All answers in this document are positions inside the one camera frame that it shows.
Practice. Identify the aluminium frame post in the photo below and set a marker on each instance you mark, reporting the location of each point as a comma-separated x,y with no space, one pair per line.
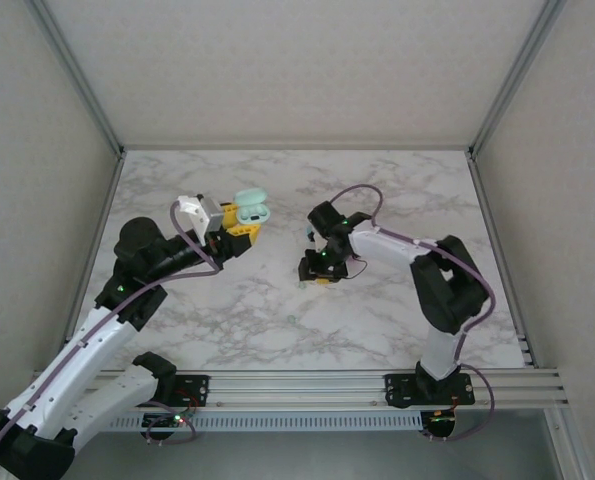
79,75
515,75

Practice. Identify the small circuit board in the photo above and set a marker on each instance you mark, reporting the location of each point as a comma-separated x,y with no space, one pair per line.
439,422
159,422

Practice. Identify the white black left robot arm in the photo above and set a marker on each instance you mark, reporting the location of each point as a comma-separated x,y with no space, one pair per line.
77,360

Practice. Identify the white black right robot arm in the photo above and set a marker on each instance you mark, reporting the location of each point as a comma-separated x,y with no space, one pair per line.
382,245

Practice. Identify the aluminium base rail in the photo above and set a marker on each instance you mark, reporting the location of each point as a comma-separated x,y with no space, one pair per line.
297,387

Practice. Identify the aluminium back frame rail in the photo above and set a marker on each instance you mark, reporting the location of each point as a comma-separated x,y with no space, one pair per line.
297,147

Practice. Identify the green earbud charging case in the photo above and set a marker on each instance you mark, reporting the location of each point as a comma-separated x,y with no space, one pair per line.
254,212

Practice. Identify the aluminium side frame rail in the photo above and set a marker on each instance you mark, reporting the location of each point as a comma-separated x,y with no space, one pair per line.
486,200
106,200

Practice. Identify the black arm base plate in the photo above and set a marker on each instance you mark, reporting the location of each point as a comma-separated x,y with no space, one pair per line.
197,387
399,390

